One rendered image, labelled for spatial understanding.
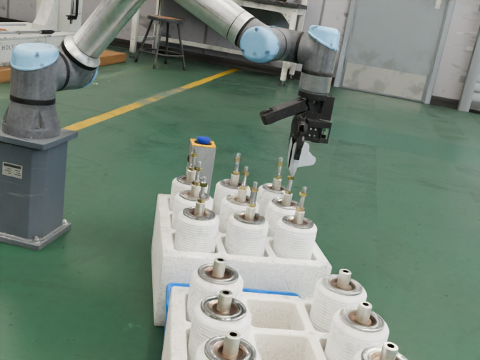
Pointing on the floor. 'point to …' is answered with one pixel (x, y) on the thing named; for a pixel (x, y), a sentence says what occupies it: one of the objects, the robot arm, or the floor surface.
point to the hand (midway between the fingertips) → (289, 169)
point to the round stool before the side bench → (160, 39)
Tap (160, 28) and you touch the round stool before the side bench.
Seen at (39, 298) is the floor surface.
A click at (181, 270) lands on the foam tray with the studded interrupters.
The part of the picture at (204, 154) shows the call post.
